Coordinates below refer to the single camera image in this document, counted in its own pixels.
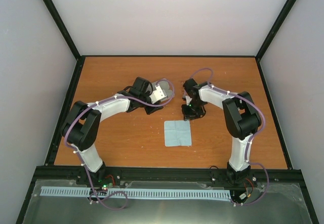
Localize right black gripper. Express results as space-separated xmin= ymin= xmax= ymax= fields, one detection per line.
xmin=181 ymin=101 xmax=204 ymax=122

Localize light blue cleaning cloth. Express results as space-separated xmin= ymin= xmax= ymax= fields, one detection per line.
xmin=164 ymin=120 xmax=192 ymax=147

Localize pink glasses case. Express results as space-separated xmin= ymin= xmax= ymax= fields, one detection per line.
xmin=151 ymin=78 xmax=174 ymax=102

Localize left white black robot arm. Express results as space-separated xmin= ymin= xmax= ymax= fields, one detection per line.
xmin=61 ymin=77 xmax=168 ymax=185

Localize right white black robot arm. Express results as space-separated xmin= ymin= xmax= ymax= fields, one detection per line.
xmin=181 ymin=78 xmax=264 ymax=186

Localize clear plastic sheet cover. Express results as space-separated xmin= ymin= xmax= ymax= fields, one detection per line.
xmin=23 ymin=180 xmax=312 ymax=223

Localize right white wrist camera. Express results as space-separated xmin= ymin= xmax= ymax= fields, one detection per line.
xmin=182 ymin=95 xmax=192 ymax=106

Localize light blue slotted cable duct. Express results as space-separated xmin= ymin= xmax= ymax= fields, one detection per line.
xmin=39 ymin=187 xmax=231 ymax=201

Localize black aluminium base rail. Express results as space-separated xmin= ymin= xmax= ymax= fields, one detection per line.
xmin=32 ymin=165 xmax=304 ymax=185

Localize left black frame post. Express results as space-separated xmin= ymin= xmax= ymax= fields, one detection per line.
xmin=42 ymin=0 xmax=81 ymax=60

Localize black frame post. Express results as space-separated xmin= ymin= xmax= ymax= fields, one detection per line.
xmin=255 ymin=0 xmax=297 ymax=62
xmin=42 ymin=0 xmax=81 ymax=60

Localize right black frame post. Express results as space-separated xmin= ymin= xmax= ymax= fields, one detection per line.
xmin=255 ymin=0 xmax=297 ymax=62

